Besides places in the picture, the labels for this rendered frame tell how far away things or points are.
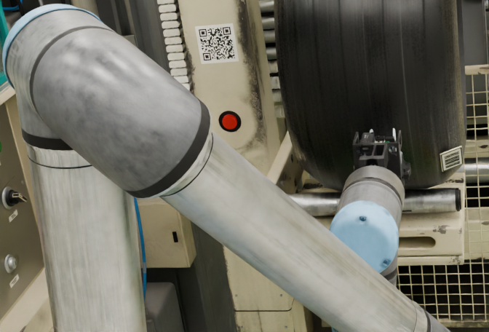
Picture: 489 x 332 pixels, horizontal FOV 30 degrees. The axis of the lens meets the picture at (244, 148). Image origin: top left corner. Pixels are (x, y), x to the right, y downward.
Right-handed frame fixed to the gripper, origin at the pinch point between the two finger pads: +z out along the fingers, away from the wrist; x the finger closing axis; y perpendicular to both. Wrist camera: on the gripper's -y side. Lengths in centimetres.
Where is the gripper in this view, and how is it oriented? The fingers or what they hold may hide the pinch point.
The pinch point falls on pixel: (386, 151)
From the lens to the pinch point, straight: 155.5
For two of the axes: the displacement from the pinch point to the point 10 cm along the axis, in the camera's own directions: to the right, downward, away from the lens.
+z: 2.2, -3.9, 8.9
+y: -1.3, -9.2, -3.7
